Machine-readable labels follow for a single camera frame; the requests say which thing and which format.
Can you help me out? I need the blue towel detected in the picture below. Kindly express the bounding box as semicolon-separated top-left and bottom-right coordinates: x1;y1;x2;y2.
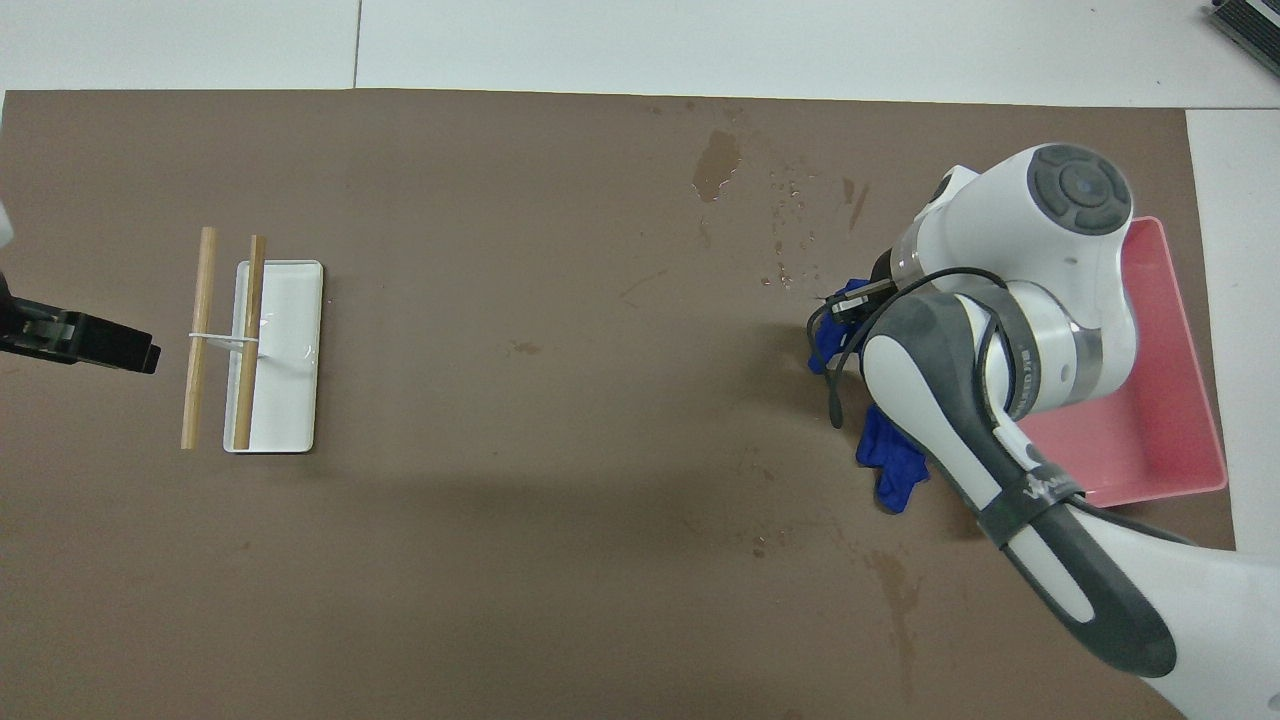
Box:
808;278;931;514

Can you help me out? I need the grey ribbed device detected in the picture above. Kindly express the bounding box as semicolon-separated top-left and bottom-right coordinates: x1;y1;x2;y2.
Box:
1205;0;1280;76

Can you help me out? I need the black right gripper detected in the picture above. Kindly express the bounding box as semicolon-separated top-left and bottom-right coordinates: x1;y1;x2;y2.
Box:
828;248;901;319

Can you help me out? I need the white towel rack base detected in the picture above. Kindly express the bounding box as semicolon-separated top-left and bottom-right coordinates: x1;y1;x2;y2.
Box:
188;259;326;455

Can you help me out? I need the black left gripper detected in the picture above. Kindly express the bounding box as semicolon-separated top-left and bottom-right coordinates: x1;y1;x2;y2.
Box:
0;268;162;377

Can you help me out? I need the wide water puddle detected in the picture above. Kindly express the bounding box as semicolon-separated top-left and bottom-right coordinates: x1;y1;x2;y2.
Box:
692;130;743;203

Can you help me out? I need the pink plastic bin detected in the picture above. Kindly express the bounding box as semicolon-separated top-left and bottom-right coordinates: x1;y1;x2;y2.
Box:
1015;215;1229;508

